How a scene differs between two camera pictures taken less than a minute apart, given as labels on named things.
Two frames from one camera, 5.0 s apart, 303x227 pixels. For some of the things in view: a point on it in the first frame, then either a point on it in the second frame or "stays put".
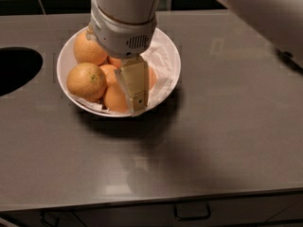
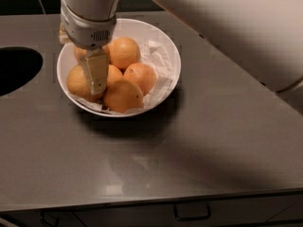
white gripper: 121,39 → 84,32
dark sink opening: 18,66 stays put
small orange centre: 109,71 stays put
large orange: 86,80 stays put
